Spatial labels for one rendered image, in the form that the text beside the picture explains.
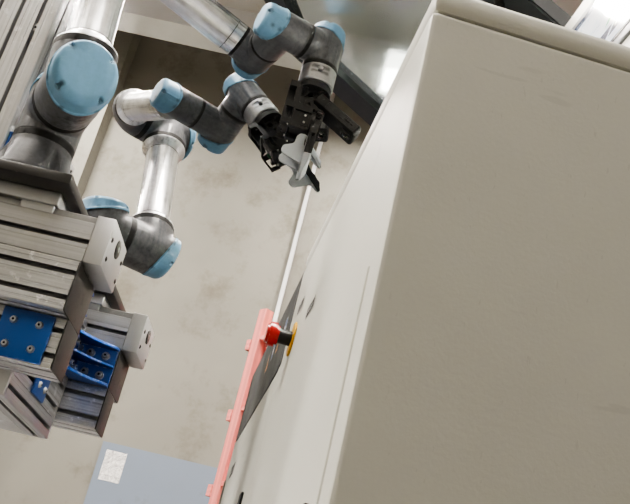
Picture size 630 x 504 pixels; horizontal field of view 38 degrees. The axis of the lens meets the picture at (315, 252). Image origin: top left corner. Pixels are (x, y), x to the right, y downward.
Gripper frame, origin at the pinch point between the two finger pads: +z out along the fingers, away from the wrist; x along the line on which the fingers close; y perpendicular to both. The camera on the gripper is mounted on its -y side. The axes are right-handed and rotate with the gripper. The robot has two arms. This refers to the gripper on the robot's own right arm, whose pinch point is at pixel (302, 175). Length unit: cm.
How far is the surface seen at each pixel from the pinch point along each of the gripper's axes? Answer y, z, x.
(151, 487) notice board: 26, -32, -771
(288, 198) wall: -30, -376, -767
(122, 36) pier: 208, -520, -769
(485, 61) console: -9, 33, 93
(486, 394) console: -14, 64, 93
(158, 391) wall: 47, -127, -777
